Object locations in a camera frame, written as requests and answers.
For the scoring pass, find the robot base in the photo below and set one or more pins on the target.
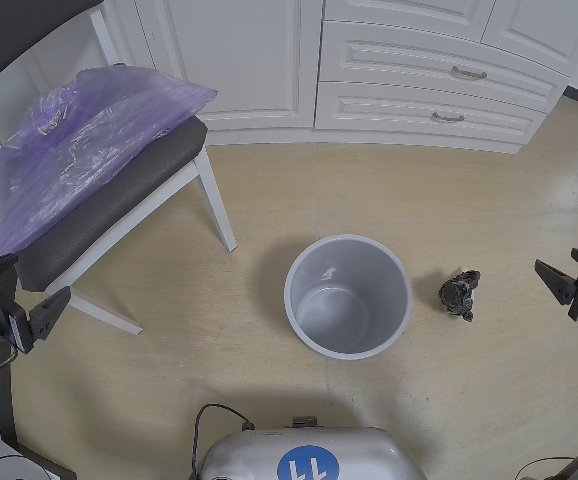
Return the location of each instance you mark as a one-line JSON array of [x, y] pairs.
[[249, 453]]

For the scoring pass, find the black plastic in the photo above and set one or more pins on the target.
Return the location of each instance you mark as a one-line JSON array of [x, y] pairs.
[[458, 293]]

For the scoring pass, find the white trash bin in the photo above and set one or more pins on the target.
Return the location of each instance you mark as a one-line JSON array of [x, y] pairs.
[[349, 288]]

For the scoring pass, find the purple plastic bag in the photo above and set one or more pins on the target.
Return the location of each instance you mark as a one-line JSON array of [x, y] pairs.
[[79, 143]]

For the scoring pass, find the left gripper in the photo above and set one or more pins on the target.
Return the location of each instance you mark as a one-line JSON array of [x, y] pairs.
[[16, 330]]

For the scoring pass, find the white wardrobe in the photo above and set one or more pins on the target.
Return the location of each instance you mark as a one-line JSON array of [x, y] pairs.
[[249, 43]]

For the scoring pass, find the white chair grey seat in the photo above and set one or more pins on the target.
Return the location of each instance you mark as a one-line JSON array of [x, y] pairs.
[[159, 168]]

